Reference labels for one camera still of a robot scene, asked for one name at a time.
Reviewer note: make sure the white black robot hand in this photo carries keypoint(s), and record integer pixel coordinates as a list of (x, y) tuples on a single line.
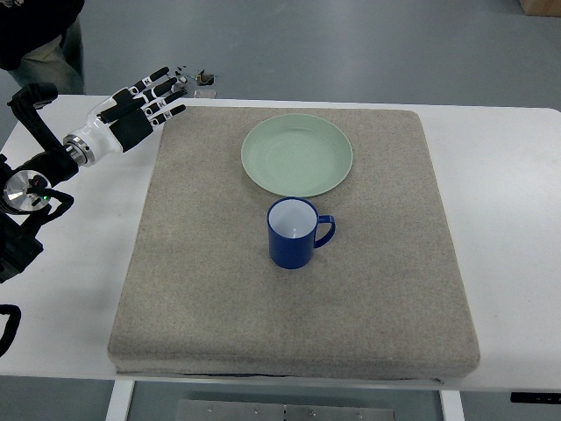
[(126, 118)]

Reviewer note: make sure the blue mug white inside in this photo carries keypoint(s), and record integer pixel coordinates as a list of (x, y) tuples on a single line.
[(295, 231)]

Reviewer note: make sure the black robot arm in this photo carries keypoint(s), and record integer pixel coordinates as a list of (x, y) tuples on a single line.
[(28, 197)]

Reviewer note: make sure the light green plate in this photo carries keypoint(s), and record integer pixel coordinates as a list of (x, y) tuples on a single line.
[(296, 155)]

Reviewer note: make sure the small debris on floor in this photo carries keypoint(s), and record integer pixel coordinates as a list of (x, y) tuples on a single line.
[(199, 85)]

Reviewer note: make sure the person in dark clothes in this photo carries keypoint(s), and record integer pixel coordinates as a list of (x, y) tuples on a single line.
[(41, 41)]

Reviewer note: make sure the white table leg left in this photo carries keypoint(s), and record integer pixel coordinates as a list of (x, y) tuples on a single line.
[(120, 400)]

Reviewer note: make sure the white table leg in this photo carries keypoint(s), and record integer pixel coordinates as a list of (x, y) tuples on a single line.
[(120, 400), (451, 405)]

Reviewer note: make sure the beige fabric cushion mat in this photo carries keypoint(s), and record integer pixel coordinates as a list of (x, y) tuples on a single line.
[(226, 278)]

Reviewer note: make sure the cardboard box corner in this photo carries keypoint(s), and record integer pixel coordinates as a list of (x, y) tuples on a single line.
[(541, 8)]

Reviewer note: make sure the white table leg right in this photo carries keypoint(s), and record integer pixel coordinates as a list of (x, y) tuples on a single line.
[(451, 405)]

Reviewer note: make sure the black table control panel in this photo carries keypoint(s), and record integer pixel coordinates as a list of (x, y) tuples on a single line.
[(535, 397)]

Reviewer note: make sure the metal table base plate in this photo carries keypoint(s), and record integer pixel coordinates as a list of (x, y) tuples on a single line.
[(221, 410)]

